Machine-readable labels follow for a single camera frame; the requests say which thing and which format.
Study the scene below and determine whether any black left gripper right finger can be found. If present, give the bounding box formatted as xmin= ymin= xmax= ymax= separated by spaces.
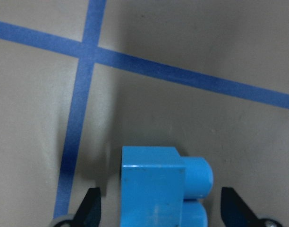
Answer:
xmin=221 ymin=187 xmax=272 ymax=227

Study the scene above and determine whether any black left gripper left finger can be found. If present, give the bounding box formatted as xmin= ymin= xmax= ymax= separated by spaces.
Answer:
xmin=72 ymin=187 xmax=102 ymax=227

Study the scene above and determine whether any blue three-stud toy block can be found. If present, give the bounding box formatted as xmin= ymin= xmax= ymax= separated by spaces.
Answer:
xmin=120 ymin=146 xmax=213 ymax=227

